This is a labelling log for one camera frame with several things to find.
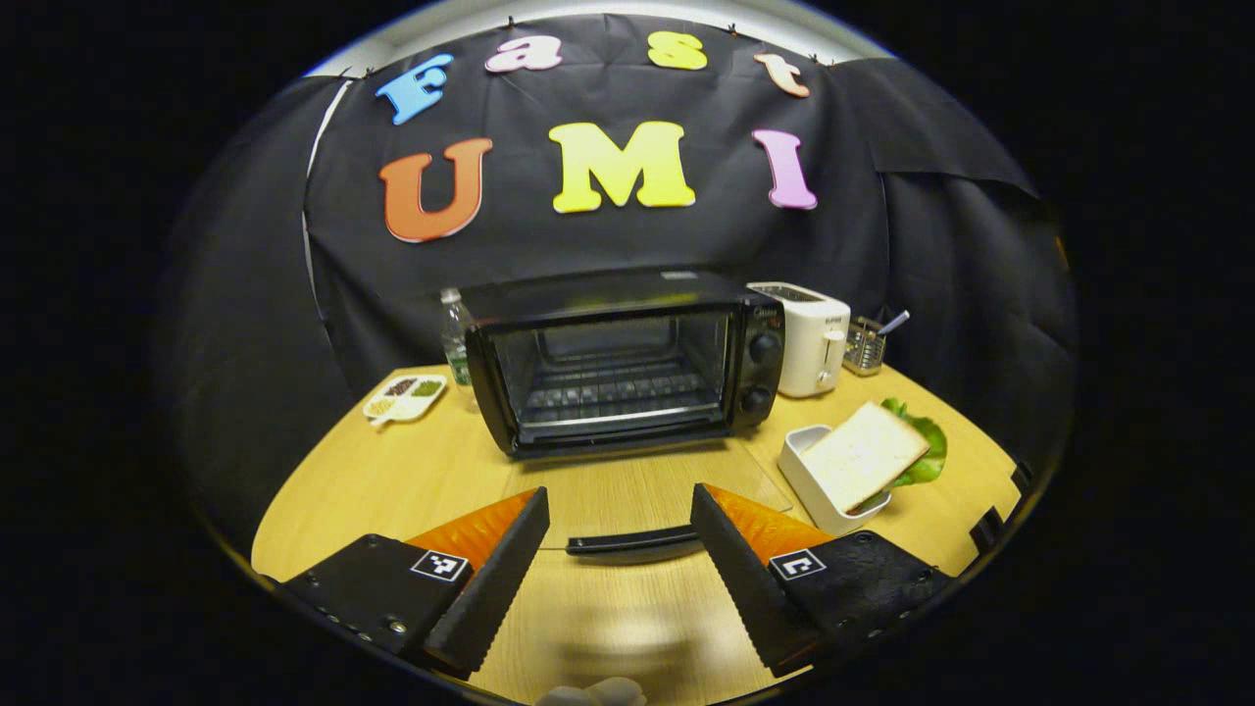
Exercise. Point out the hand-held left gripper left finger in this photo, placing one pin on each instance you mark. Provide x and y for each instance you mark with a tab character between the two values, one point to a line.
490	588

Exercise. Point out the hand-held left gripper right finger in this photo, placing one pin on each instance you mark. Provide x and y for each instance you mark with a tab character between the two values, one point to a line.
750	588

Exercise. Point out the lettuce sandwich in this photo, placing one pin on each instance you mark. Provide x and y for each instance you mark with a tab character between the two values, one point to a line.
863	456

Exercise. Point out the black electric oven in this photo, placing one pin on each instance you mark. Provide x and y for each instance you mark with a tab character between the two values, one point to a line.
598	289

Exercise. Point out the white rectangular dish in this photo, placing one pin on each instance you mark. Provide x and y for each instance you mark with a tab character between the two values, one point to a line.
809	480

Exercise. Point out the white divided bean dish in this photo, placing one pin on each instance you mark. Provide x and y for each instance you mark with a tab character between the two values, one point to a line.
405	397

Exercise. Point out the black table edge clamp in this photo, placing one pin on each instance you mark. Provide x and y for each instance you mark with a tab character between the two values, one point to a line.
1022	478
985	529

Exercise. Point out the clear plastic water bottle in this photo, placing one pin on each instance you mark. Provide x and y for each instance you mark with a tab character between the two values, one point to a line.
454	343

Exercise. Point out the white toaster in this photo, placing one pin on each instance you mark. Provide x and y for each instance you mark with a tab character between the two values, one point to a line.
804	343

